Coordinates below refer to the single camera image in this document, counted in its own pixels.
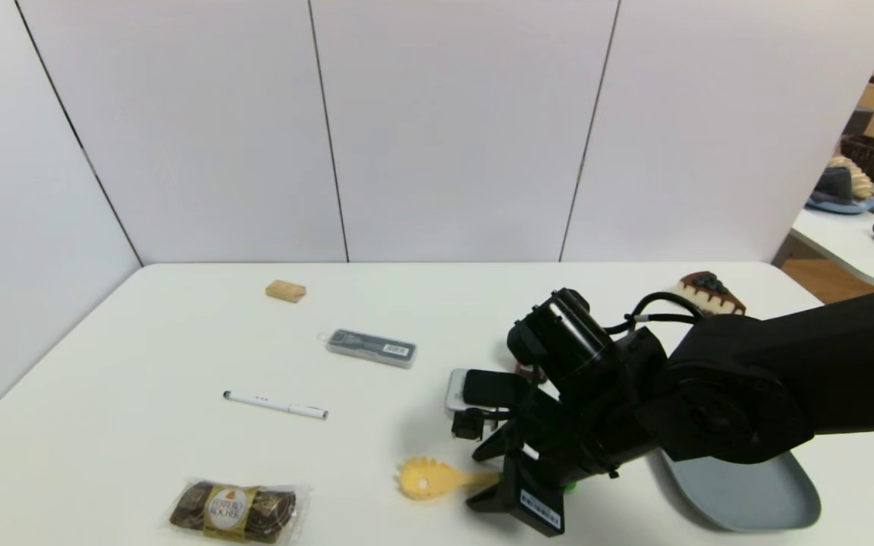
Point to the small black red box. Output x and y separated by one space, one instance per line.
529 371

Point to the Ferrero Rocher chocolate pack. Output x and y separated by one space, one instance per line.
232 509

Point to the dark grey chair back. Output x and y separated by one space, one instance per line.
856 121

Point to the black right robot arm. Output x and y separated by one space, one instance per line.
824 364

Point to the chocolate cake slice toy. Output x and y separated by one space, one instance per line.
714 292

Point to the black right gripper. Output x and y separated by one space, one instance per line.
534 506

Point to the white pen with black tip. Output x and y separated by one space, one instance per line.
278 405

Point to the grey blue hat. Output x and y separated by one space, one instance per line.
835 189

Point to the grey plastic dish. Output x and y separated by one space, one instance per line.
756 500

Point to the white side table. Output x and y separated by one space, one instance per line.
847 235

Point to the grey transparent pencil lead case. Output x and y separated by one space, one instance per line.
371 347

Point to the silver black wrist camera box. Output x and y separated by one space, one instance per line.
490 388

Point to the small wooden block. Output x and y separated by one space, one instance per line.
286 291

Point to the beige woven item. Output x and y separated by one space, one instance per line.
862 180

